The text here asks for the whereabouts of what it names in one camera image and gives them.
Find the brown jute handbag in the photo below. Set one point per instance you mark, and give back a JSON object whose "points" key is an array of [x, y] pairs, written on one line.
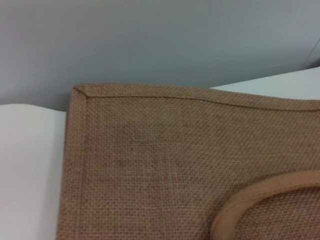
{"points": [[162, 162]]}

